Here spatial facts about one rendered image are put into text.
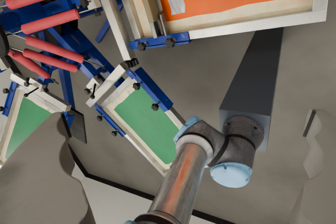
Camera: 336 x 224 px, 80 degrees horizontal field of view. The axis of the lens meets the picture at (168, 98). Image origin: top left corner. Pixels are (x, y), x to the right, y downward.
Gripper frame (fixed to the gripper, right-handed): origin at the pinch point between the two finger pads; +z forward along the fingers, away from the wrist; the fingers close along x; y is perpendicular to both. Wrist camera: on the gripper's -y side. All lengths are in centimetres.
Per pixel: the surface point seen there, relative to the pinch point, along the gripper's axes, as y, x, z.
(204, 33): 14, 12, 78
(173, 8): 5, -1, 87
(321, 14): 5, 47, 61
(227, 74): 76, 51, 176
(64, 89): 74, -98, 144
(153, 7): 4, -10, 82
